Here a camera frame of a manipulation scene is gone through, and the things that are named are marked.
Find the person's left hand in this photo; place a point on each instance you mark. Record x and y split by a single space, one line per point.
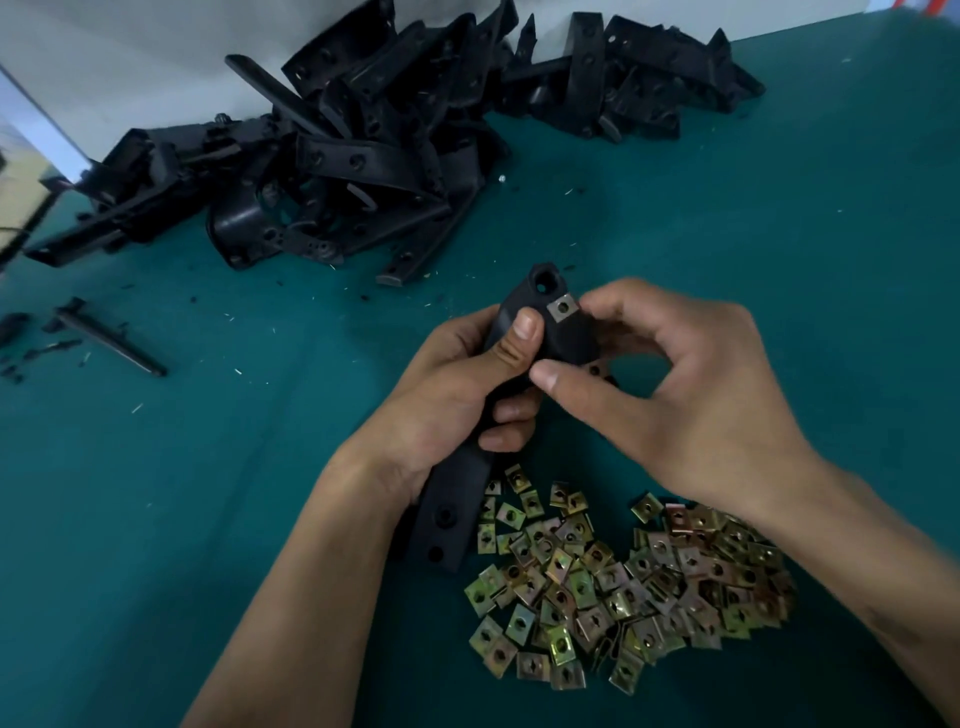
443 398

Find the person's right hand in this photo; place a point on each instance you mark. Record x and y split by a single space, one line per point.
705 398

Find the black plastic bracket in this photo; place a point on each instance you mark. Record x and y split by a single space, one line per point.
533 293

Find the clip nut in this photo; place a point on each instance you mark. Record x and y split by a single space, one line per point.
563 308

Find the pile of brass clip nuts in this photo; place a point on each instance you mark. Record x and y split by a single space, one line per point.
630 593

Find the pile of black plastic brackets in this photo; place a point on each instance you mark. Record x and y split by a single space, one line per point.
390 128

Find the person's left forearm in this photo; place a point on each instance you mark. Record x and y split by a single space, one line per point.
300 630

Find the green table cloth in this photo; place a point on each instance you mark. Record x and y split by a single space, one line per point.
810 225

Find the thin black plastic strip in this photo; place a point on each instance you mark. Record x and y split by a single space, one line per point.
108 338

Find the small black plastic scrap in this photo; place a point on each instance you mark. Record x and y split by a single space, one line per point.
12 327

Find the brown cardboard piece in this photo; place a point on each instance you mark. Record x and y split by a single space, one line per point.
23 188

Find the white metal post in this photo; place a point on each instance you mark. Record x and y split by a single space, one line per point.
42 128

